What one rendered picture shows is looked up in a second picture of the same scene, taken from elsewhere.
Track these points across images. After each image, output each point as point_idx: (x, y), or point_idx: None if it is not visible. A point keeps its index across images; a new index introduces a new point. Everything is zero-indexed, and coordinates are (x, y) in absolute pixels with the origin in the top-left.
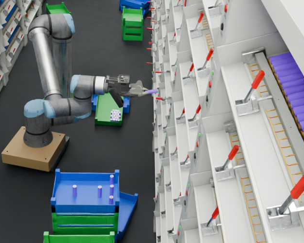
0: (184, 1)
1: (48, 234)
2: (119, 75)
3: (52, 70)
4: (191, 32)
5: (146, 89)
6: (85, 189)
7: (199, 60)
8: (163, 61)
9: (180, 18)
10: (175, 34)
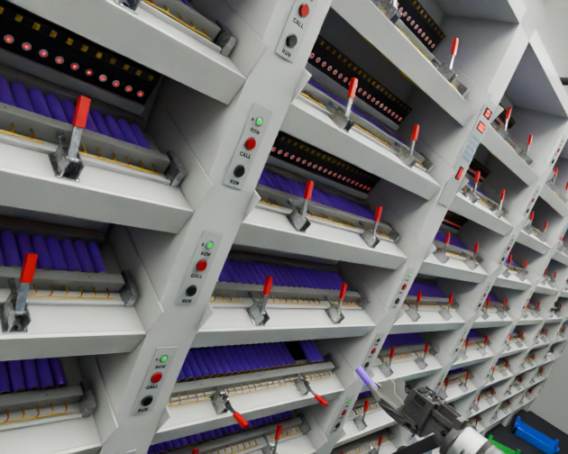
0: (449, 174)
1: None
2: (431, 404)
3: None
4: (478, 197)
5: (373, 385)
6: None
7: (488, 211)
8: (135, 444)
9: (325, 230)
10: (374, 250)
